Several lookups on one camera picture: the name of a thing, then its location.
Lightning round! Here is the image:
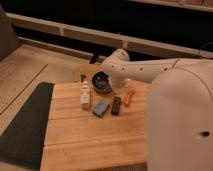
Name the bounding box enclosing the blue eraser block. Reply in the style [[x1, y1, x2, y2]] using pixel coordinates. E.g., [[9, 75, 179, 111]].
[[93, 100, 109, 118]]

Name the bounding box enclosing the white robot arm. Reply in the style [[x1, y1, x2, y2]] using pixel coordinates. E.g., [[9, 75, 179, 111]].
[[102, 49, 213, 171]]

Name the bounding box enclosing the dark round bowl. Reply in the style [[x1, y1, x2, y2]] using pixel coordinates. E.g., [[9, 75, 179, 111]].
[[92, 72, 112, 93]]

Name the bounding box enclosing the black rectangular remote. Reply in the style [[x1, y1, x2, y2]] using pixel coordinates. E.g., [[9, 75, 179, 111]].
[[111, 96, 121, 115]]

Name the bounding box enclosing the wooden chair seat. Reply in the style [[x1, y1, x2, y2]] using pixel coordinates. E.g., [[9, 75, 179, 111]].
[[73, 64, 102, 82]]

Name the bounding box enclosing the white plastic bottle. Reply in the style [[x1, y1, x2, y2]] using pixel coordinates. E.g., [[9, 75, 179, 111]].
[[80, 81, 91, 109]]

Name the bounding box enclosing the dark green floor mat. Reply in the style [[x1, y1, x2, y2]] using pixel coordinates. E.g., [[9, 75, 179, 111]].
[[0, 82, 54, 170]]

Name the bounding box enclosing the grey couch corner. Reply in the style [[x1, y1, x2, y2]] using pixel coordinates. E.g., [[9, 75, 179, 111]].
[[0, 5, 19, 61]]

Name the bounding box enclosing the orange handled tool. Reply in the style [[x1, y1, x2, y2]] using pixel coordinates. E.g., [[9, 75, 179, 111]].
[[124, 89, 135, 106]]

